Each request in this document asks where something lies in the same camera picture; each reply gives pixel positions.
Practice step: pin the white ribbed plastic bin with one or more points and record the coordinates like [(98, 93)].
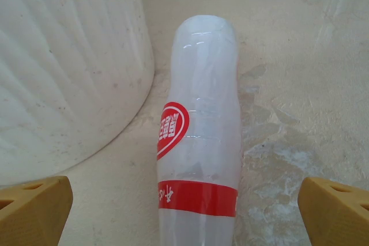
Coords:
[(57, 70)]

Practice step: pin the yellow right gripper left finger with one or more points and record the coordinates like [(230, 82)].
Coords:
[(31, 214)]

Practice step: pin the white bottle red label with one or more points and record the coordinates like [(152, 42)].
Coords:
[(201, 113)]

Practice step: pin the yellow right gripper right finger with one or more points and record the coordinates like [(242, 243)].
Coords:
[(337, 217)]

